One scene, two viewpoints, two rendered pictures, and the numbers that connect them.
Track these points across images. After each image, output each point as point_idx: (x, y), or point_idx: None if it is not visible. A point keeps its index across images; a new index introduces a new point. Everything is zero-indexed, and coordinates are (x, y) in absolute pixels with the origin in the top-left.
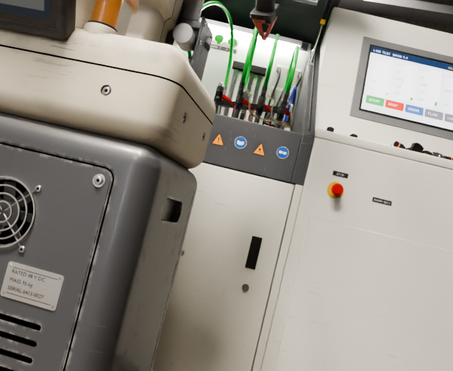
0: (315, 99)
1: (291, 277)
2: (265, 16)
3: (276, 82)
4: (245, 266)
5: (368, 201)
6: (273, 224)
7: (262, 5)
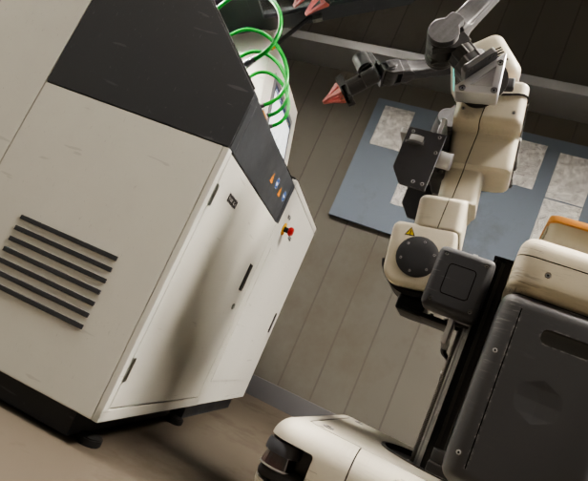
0: None
1: (248, 295)
2: (354, 102)
3: None
4: (240, 288)
5: (286, 238)
6: (259, 254)
7: (356, 92)
